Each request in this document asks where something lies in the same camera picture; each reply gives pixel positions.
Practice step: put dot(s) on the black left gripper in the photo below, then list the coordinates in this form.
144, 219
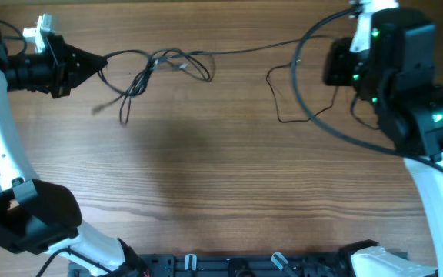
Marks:
66, 58

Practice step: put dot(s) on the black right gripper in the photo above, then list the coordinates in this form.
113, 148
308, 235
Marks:
337, 65

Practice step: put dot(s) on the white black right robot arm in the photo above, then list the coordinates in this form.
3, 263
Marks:
389, 62

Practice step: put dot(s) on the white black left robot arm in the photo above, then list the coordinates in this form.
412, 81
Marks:
38, 216

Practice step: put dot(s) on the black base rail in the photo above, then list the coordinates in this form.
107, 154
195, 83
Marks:
319, 264

